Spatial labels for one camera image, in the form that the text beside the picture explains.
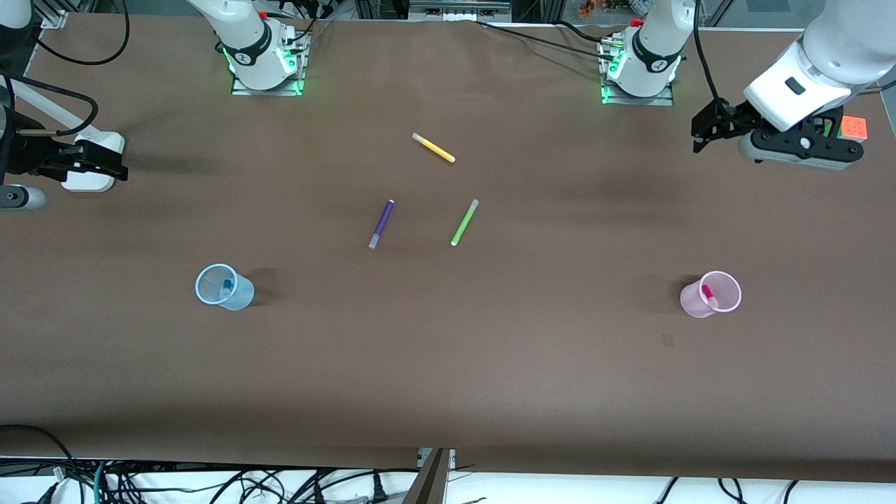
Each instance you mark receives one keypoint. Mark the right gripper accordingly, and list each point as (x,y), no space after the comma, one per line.
(24,155)

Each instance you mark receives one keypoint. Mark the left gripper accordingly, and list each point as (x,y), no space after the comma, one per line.
(732,117)

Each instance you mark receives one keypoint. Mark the pink marker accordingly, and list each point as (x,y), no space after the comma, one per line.
(707,292)

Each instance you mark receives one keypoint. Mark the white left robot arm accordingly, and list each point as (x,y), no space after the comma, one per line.
(833,49)

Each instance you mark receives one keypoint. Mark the Rubik's cube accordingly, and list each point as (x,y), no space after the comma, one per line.
(854,128)

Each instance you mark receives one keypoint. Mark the aluminium extrusion profile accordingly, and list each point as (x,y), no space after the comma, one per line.
(54,17)

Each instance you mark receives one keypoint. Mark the orange toy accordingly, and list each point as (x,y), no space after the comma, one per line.
(586,8)

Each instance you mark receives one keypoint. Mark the translucent pink cup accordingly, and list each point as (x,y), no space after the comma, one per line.
(693,301)

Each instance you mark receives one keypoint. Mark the translucent blue cup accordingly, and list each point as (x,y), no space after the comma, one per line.
(241,299)

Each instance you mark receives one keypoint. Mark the green marker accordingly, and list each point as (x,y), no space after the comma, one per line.
(464,223)

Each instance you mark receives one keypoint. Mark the yellow marker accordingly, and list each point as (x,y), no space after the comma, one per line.
(434,148)

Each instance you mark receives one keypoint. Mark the purple marker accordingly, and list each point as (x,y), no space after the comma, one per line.
(382,222)

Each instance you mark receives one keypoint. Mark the brown table cover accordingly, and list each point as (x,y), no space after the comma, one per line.
(448,378)

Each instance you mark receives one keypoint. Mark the black power plug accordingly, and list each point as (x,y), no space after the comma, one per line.
(379,490)

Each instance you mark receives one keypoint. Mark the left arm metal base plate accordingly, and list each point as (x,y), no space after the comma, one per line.
(665,100)

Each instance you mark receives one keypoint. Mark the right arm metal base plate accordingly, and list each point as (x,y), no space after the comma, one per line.
(294,82)

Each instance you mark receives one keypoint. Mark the metal rail frame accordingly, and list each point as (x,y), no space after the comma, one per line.
(458,8)

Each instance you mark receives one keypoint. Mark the table frame post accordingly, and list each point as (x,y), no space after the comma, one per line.
(430,483)

